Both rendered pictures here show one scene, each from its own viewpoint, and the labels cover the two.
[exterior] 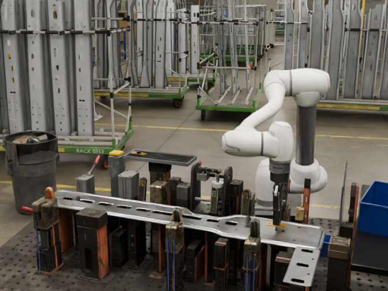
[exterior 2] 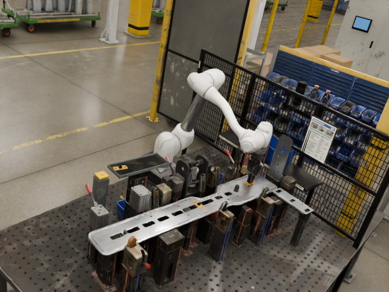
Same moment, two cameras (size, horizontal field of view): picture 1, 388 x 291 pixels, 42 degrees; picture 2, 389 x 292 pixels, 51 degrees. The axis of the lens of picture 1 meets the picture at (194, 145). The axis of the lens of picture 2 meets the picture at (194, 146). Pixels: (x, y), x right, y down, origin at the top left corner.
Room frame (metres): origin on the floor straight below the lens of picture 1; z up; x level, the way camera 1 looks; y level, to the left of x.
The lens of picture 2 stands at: (1.45, 2.03, 2.46)
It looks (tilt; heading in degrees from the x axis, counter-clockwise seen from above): 27 degrees down; 293
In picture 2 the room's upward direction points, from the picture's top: 12 degrees clockwise
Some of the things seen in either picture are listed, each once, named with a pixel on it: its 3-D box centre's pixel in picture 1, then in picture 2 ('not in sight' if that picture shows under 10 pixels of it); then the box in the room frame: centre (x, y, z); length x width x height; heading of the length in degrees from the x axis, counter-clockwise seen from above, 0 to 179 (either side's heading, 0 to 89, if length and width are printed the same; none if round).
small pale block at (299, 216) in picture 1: (297, 245); (239, 188); (2.12, -0.48, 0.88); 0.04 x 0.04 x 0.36; 70
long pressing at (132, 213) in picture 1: (172, 215); (197, 207); (2.19, 0.10, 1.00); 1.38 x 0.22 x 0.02; 70
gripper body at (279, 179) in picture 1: (278, 182); (256, 157); (2.03, -0.36, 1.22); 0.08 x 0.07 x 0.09; 160
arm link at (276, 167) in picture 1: (279, 165); (259, 148); (2.03, -0.36, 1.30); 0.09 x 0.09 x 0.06
